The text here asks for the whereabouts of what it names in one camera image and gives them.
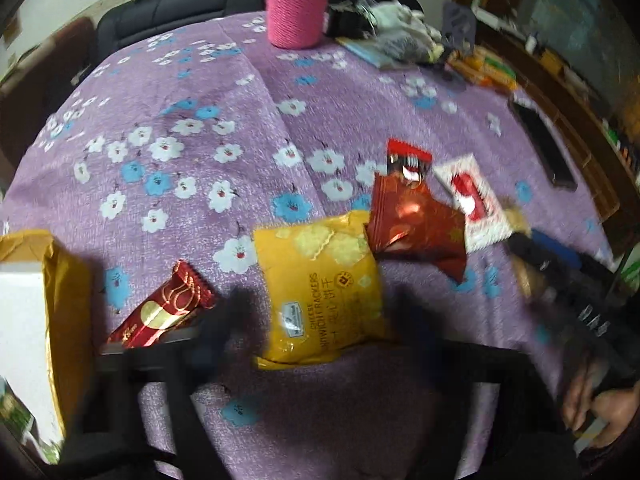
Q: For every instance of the beige biscuit packet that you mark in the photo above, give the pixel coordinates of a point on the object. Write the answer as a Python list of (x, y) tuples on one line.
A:
[(525, 280)]

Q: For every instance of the dark red gold-print snack packet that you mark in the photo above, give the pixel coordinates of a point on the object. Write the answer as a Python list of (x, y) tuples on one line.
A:
[(415, 225)]

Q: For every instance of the purple floral tablecloth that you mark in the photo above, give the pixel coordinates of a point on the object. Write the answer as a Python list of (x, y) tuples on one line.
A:
[(200, 160)]

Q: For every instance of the clear plastic bag dark contents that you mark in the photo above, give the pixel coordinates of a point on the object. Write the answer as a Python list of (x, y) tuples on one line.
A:
[(405, 47)]

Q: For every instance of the thin booklet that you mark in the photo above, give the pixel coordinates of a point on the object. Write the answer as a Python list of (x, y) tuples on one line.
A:
[(365, 52)]

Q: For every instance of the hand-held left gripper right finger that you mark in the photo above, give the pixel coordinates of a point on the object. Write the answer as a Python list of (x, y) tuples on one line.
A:
[(417, 325)]

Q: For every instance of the black charger block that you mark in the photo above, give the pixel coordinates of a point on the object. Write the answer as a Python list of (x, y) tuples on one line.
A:
[(345, 22)]

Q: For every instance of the black remote control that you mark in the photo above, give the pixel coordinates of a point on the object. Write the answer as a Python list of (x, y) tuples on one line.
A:
[(542, 145)]

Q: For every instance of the person's right hand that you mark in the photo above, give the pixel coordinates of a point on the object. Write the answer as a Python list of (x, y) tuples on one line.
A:
[(615, 410)]

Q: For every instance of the pink bottle with knitted sleeve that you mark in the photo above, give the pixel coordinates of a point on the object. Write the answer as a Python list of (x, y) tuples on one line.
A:
[(297, 5)]

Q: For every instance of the red snack packet dark panel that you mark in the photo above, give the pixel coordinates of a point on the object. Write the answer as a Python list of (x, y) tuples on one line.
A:
[(407, 157)]

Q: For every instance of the red and white snack packet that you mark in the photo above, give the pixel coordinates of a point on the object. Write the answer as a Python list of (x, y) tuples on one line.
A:
[(475, 205)]

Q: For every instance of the red and gold wafer packet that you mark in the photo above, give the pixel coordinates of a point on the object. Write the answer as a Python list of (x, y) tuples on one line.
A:
[(160, 310)]

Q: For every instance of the green pea snack packet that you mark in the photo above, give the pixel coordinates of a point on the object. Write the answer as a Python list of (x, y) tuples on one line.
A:
[(12, 410)]

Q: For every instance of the black sofa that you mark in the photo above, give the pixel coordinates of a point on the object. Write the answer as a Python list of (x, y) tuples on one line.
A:
[(165, 10)]

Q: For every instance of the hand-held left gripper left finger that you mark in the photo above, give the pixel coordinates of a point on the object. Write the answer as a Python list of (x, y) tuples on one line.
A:
[(235, 320)]

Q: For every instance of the yellow cardboard box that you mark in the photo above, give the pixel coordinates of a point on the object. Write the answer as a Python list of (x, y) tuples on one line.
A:
[(55, 310)]

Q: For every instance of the wooden cabinet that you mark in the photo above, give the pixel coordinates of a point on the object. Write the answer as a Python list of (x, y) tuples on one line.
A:
[(575, 60)]

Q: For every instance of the white plastic bag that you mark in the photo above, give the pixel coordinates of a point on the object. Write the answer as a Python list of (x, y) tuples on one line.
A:
[(397, 15)]

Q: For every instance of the orange snack boxes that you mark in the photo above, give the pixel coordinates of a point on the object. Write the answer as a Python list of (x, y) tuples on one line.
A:
[(485, 70)]

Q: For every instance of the grey phone stand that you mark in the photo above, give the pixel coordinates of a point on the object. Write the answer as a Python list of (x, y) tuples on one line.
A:
[(460, 25)]

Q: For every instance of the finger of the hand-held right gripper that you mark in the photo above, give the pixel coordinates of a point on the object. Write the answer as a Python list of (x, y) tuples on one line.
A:
[(542, 252)]

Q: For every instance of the yellow cracker packet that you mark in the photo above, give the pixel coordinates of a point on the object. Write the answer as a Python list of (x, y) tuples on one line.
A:
[(320, 290)]

